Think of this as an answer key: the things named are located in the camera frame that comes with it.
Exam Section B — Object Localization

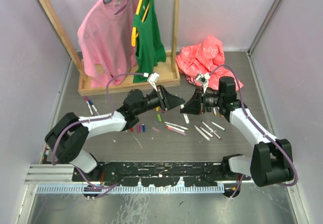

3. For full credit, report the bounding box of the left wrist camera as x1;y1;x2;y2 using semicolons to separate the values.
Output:
147;72;160;91

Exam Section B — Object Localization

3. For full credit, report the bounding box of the wooden clothes rack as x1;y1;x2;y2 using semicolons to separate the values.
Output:
38;0;180;96

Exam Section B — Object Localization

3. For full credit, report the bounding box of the navy capped white marker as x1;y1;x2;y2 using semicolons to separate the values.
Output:
88;100;100;115

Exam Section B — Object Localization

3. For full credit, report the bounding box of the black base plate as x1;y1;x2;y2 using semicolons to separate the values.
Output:
84;162;238;187

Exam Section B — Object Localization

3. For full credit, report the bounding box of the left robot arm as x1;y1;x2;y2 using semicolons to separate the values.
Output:
44;85;185;182

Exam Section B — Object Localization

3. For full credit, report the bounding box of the brown marker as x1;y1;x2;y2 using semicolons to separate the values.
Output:
202;121;222;140

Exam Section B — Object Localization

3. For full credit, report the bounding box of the green marker cap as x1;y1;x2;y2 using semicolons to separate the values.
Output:
157;114;162;122

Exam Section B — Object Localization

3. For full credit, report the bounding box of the coral printed cloth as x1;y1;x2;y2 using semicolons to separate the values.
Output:
176;35;234;90

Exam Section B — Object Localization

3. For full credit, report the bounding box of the pink pen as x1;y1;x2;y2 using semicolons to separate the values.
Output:
167;126;186;136

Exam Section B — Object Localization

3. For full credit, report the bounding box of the pink t-shirt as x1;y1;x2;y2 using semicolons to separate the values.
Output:
77;0;138;88

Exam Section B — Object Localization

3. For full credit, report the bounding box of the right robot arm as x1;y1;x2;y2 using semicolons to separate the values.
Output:
181;74;296;187

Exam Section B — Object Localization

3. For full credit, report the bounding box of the yellow hanger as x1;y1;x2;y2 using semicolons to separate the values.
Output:
131;0;150;47

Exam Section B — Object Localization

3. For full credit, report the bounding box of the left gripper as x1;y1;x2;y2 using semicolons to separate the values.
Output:
134;85;185;116

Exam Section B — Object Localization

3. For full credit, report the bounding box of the slotted cable duct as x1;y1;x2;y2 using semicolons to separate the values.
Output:
35;183;225;195

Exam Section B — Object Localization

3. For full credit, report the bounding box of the green capped marker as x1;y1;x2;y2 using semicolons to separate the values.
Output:
164;121;189;130

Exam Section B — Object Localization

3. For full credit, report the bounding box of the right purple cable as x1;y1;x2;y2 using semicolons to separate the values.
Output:
209;64;298;197

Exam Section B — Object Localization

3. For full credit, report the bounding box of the green tank top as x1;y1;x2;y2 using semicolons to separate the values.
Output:
133;0;166;74

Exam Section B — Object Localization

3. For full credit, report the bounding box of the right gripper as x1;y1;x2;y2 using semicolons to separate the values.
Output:
180;88;224;116

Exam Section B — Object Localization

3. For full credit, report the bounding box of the grey capped white marker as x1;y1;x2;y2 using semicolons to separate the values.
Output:
166;124;185;135

